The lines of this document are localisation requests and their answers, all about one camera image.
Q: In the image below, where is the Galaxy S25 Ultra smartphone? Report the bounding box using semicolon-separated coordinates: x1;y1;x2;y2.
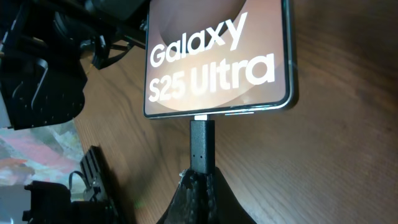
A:
143;0;299;119

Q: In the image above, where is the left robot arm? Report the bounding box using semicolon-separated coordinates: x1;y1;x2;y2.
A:
1;0;149;130

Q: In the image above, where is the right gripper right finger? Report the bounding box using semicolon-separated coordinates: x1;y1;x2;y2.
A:
209;167;256;224

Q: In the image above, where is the black charging cable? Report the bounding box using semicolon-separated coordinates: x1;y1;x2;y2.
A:
189;114;216;175

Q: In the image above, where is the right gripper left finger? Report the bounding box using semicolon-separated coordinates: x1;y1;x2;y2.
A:
157;169;207;224

